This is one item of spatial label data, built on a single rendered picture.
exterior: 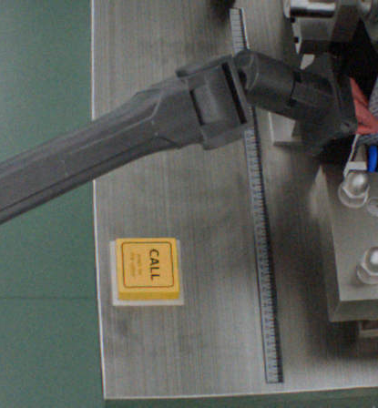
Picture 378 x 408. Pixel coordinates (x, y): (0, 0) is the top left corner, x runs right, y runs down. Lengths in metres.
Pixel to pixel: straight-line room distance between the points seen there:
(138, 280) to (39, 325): 0.99
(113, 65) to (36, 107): 1.05
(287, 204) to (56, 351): 0.96
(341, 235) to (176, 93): 0.28
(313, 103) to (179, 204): 0.27
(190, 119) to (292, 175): 0.36
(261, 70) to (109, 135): 0.19
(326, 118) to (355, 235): 0.14
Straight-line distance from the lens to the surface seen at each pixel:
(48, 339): 2.32
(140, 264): 1.36
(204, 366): 1.35
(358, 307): 1.28
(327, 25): 1.31
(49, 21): 2.71
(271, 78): 1.20
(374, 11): 1.19
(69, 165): 1.06
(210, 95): 1.16
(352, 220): 1.31
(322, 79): 1.26
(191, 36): 1.57
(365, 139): 1.35
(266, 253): 1.41
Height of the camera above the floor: 2.16
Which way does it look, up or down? 62 degrees down
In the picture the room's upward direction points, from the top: 11 degrees clockwise
